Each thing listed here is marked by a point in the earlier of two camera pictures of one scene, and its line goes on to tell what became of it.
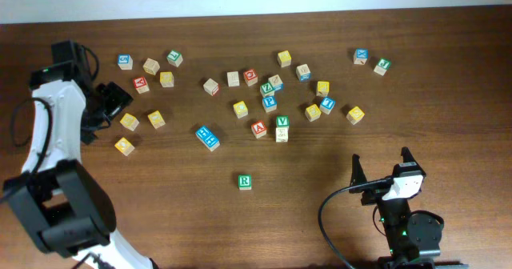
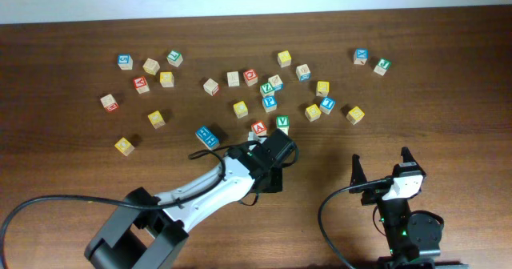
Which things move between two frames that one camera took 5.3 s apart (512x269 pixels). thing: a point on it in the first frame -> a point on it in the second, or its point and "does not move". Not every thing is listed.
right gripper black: [358, 174] does not move
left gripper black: [117, 98] -> [276, 185]
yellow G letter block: [166, 79] does not move
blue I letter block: [326, 105] does not move
